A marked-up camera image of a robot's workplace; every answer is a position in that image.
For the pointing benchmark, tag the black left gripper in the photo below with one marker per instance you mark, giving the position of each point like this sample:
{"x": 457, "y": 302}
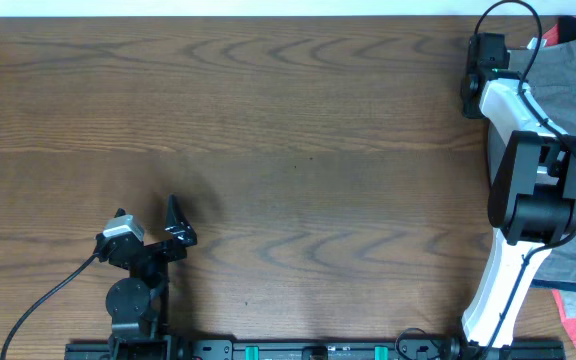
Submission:
{"x": 151, "y": 251}

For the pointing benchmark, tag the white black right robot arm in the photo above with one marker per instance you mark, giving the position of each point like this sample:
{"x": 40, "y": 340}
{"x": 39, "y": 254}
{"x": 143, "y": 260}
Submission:
{"x": 488, "y": 322}

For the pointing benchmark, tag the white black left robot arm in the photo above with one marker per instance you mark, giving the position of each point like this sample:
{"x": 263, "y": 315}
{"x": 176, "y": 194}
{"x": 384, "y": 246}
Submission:
{"x": 138, "y": 304}

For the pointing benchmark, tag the navy blue garment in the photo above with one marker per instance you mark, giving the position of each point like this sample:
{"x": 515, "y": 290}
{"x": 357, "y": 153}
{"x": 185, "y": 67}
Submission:
{"x": 554, "y": 285}

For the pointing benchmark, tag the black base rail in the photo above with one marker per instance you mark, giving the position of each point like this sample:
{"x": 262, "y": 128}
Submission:
{"x": 414, "y": 348}

